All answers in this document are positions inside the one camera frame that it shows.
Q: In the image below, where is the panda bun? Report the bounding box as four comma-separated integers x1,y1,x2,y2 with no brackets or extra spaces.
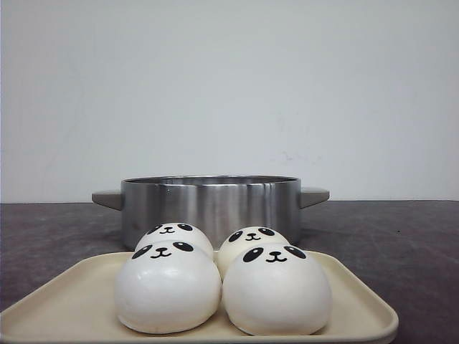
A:
222,243,333,335
134,222,214,260
216,226,289,279
114,240,222,334

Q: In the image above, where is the beige rectangular tray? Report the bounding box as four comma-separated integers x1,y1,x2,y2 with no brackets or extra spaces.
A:
1,252,399,343

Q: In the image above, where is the stainless steel steamer pot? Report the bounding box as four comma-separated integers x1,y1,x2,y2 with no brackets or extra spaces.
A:
92,175,330,249

